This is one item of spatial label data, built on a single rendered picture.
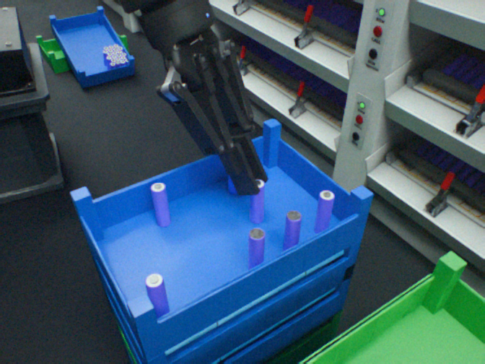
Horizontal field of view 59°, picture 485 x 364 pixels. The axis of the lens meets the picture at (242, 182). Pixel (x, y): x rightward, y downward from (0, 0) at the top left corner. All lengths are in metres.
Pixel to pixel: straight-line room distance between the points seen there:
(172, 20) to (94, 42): 1.39
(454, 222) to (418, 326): 0.44
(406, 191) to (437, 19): 0.35
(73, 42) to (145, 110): 0.48
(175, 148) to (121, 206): 0.71
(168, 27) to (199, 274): 0.28
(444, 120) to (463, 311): 0.41
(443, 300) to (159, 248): 0.33
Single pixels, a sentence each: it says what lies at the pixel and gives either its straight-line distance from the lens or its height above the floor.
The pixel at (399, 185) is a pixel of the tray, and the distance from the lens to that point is 0.96.
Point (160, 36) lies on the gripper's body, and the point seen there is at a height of 0.57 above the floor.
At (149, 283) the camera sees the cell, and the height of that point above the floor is 0.39.
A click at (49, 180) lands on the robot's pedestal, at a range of 1.21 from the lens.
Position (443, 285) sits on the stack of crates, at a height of 0.37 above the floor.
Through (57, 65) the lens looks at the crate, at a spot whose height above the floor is 0.03.
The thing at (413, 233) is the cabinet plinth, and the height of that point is 0.03.
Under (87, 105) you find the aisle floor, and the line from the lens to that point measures 1.55.
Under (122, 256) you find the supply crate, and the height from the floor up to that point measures 0.32.
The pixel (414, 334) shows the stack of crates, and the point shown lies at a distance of 0.51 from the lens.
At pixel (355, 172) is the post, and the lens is 1.01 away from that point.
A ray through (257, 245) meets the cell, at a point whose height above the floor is 0.38.
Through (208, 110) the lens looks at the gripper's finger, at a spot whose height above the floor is 0.49.
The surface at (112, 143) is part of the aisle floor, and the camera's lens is 1.33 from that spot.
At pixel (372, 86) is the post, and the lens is 0.89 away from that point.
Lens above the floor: 0.73
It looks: 40 degrees down
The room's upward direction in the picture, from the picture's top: straight up
